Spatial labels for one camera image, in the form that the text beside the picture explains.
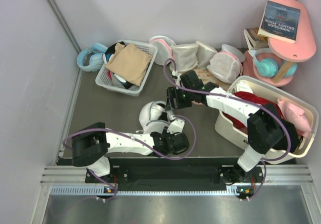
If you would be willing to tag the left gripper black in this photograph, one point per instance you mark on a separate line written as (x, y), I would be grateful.
(165, 133)

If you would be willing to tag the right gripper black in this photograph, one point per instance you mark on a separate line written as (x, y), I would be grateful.
(173, 93)

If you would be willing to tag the white mesh laundry bag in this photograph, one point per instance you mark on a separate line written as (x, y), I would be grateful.
(157, 125)

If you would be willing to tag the white satin bra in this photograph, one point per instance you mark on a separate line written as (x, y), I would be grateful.
(151, 111)

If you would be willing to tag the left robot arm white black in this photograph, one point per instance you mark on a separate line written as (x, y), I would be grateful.
(91, 144)

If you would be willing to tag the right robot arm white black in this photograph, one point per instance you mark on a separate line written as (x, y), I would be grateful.
(265, 128)

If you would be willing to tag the pink patterned round bag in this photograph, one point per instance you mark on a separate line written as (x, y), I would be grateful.
(205, 76)

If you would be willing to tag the beige mesh laundry bag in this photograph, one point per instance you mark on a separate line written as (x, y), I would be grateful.
(184, 56)

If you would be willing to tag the grey plastic laundry basket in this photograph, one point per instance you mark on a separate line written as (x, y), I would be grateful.
(113, 82)

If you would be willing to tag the pink trimmed mesh bag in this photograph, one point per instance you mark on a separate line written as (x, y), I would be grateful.
(164, 48)

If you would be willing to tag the cream flat mesh bag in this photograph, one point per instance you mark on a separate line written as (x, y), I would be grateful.
(204, 54)

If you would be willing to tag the pink zipper mesh bag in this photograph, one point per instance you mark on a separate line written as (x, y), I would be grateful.
(226, 65)

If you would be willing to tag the cream plastic bin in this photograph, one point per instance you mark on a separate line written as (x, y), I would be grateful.
(300, 145)

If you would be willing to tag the beige folded garment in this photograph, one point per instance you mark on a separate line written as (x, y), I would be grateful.
(129, 62)

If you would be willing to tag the red garment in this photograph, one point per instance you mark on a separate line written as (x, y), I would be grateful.
(252, 98)

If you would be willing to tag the light blue headphones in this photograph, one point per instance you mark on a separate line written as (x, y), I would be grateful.
(91, 59)

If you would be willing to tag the teal headphones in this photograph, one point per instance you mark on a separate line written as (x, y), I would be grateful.
(266, 67)

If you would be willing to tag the stack of books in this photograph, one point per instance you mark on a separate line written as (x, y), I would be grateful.
(253, 40)

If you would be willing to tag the pink garment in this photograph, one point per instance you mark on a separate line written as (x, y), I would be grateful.
(296, 116)

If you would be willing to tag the Nineteen Eighty-Four blue book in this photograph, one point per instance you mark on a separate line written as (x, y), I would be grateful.
(279, 22)

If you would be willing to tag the pink two-tier shelf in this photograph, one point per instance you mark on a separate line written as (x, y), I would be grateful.
(287, 55)

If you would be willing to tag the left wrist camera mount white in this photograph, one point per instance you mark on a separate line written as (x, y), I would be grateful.
(176, 125)

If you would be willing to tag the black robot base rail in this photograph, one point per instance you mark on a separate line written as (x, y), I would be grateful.
(189, 174)

